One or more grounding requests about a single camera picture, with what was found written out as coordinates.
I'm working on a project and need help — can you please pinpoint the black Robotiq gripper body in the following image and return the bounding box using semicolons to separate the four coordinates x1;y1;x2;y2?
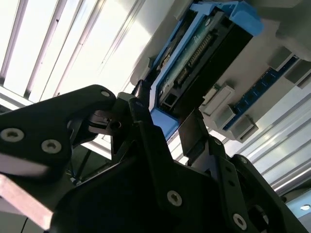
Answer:
52;156;231;233

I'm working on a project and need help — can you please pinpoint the hard disk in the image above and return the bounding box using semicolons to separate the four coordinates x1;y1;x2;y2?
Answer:
148;0;265;142

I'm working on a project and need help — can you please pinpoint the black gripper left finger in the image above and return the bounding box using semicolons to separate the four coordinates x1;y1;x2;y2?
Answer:
0;84;186;215

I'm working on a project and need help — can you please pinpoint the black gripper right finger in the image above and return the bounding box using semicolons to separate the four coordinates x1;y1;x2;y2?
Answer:
179;109;307;233

